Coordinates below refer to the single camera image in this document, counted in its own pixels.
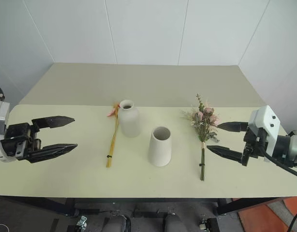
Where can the white bottle-shaped vase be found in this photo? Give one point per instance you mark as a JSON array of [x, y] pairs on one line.
[[129, 120]]

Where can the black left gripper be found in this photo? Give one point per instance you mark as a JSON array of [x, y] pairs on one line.
[[20, 140]]

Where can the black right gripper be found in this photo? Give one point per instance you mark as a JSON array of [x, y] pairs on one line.
[[252, 142]]

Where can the black metal table frame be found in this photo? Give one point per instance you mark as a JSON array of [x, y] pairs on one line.
[[143, 201]]

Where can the silver caster wheel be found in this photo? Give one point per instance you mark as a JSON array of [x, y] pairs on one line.
[[82, 221], [203, 223]]

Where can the pink flower bouquet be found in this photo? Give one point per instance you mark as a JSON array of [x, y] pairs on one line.
[[205, 120]]

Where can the yellow-stemmed dried flower bunch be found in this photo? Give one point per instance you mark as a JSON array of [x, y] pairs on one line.
[[112, 142]]

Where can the pale yellow table mat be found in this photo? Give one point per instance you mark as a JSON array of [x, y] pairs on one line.
[[138, 178]]

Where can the white conical vase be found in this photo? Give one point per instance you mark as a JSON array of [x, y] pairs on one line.
[[160, 149]]

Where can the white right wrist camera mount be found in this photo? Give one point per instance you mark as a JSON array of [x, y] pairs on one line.
[[265, 120]]

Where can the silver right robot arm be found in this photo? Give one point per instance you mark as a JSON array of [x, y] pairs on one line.
[[293, 147]]

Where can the dark rounded shape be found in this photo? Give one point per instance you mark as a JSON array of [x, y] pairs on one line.
[[172, 223]]

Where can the orange floor mat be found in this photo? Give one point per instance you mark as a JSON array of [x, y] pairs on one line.
[[269, 215]]

